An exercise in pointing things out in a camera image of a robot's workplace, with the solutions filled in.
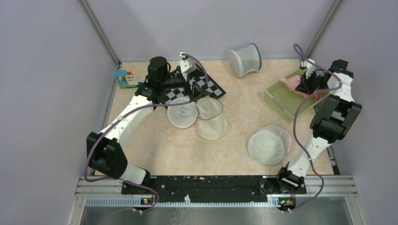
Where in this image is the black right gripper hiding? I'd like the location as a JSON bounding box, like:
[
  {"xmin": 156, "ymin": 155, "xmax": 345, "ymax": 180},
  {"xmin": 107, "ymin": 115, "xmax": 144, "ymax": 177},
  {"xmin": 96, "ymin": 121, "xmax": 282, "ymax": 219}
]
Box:
[{"xmin": 295, "ymin": 69, "xmax": 329, "ymax": 96}]

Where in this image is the pink bra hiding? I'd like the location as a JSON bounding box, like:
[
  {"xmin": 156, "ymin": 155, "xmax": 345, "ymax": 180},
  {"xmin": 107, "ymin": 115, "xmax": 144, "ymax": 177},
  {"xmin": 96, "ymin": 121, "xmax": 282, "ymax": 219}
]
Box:
[{"xmin": 279, "ymin": 75, "xmax": 310, "ymax": 98}]

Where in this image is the white mesh laundry bag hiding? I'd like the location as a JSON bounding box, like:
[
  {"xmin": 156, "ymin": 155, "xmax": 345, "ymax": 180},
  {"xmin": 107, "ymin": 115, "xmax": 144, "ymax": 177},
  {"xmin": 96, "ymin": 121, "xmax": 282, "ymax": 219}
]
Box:
[
  {"xmin": 167, "ymin": 97, "xmax": 228, "ymax": 140},
  {"xmin": 247, "ymin": 125, "xmax": 292, "ymax": 165}
]

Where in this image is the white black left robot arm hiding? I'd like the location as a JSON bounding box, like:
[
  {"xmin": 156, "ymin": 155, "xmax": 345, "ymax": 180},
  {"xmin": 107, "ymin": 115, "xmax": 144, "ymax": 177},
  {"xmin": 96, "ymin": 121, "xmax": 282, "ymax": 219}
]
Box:
[{"xmin": 85, "ymin": 52, "xmax": 208, "ymax": 194}]

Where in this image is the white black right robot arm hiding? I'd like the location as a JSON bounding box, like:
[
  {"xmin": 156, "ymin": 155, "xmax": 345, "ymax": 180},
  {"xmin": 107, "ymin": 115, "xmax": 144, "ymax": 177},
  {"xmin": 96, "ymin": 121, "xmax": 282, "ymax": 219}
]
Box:
[{"xmin": 275, "ymin": 59, "xmax": 362, "ymax": 193}]

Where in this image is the black and white chessboard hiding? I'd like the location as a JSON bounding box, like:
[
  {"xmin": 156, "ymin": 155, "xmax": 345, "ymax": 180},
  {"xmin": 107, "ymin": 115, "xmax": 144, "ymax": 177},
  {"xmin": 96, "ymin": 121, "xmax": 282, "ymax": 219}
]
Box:
[{"xmin": 162, "ymin": 68, "xmax": 226, "ymax": 104}]

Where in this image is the light green plastic basket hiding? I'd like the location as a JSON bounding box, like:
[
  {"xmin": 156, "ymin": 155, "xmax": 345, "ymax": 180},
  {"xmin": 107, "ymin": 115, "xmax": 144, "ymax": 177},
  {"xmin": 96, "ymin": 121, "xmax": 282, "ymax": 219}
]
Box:
[{"xmin": 265, "ymin": 69, "xmax": 329, "ymax": 123}]

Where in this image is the colourful toy block house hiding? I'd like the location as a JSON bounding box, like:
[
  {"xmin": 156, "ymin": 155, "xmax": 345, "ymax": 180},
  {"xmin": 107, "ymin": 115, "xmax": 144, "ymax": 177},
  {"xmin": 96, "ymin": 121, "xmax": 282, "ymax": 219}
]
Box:
[{"xmin": 114, "ymin": 70, "xmax": 143, "ymax": 89}]

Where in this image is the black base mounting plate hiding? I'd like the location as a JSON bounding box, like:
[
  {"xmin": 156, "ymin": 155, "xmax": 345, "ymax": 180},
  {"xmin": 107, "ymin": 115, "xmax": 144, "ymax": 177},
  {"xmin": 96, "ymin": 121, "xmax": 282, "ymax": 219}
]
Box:
[{"xmin": 121, "ymin": 175, "xmax": 292, "ymax": 203}]

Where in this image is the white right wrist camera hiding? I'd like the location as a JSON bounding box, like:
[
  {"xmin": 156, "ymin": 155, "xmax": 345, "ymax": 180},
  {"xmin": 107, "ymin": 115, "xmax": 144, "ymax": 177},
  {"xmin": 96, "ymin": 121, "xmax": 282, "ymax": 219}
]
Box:
[{"xmin": 299, "ymin": 59, "xmax": 315, "ymax": 74}]

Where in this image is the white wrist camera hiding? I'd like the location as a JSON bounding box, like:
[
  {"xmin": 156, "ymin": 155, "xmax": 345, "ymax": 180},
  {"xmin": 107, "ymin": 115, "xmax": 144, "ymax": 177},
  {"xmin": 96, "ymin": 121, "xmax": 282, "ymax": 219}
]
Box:
[
  {"xmin": 299, "ymin": 59, "xmax": 315, "ymax": 74},
  {"xmin": 179, "ymin": 52, "xmax": 197, "ymax": 75}
]

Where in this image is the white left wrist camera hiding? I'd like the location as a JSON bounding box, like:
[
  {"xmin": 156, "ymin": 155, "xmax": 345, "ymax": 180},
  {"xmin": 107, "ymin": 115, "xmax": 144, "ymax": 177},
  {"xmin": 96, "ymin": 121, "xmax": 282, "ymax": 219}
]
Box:
[{"xmin": 179, "ymin": 52, "xmax": 197, "ymax": 75}]

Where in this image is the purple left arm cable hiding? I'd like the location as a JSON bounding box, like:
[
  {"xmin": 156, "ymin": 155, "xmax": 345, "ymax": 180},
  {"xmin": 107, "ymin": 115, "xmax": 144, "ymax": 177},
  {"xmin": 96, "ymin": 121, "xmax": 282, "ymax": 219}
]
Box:
[{"xmin": 84, "ymin": 52, "xmax": 209, "ymax": 215}]

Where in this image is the aluminium front frame rail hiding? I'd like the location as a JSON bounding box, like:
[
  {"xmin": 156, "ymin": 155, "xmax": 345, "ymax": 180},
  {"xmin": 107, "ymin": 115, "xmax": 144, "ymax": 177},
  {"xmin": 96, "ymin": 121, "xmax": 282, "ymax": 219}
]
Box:
[{"xmin": 67, "ymin": 175, "xmax": 369, "ymax": 225}]

